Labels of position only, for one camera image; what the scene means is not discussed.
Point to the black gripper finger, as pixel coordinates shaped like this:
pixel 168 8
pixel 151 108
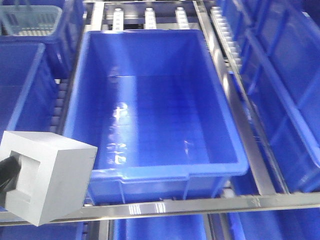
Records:
pixel 9 169

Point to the gray square hollow base block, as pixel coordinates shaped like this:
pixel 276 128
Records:
pixel 54 175

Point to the blue bin left of target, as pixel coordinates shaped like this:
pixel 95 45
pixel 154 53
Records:
pixel 28 90

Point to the blue bin of target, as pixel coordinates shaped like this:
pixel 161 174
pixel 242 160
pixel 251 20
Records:
pixel 28 90
pixel 279 43

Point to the large blue target bin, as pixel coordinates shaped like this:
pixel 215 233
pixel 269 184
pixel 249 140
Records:
pixel 152 103

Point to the blue bin right of target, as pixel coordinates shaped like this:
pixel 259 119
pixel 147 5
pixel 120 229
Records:
pixel 279 43

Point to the translucent plastic basket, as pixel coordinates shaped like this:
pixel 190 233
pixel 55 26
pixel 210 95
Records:
pixel 30 20

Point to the steel roller shelf frame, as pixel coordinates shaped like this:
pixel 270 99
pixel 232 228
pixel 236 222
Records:
pixel 261 187

